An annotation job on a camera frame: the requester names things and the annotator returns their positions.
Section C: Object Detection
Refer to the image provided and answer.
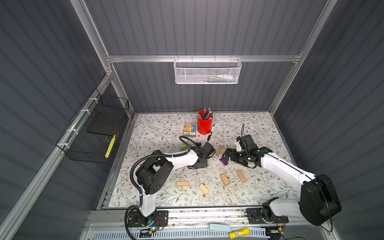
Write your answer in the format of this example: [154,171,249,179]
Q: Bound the light blue eraser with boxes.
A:
[208,223,232,233]

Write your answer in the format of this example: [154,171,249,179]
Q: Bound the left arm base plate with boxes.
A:
[126,210,169,228]

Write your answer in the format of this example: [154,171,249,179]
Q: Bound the clear box coloured chalks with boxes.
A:
[183,122,197,137]

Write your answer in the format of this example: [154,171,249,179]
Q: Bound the black wire wall basket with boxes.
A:
[57,90,130,164]

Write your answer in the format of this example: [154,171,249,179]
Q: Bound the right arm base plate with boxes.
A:
[245,208,289,225]

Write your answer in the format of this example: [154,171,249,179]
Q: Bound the red pencil cup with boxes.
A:
[197,110,213,135]

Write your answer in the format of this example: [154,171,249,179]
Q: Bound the white vented cable duct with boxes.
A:
[91,228,271,240]

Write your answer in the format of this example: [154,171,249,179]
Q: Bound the yellow ruler in basket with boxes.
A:
[105,135,117,159]

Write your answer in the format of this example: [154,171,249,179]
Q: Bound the yellow glue stick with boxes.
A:
[229,228,251,240]

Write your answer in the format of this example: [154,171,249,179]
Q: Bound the white wire mesh basket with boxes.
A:
[173,57,242,85]

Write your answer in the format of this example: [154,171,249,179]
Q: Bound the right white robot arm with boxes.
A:
[222,135,342,226]

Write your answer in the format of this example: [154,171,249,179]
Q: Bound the ridged wood block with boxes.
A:
[199,184,210,195]

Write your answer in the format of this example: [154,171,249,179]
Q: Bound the purple block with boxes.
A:
[220,158,229,166]

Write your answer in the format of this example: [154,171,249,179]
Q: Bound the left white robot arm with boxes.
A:
[130,142,215,218]

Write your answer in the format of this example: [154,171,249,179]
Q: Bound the black marker pen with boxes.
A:
[207,125,215,142]

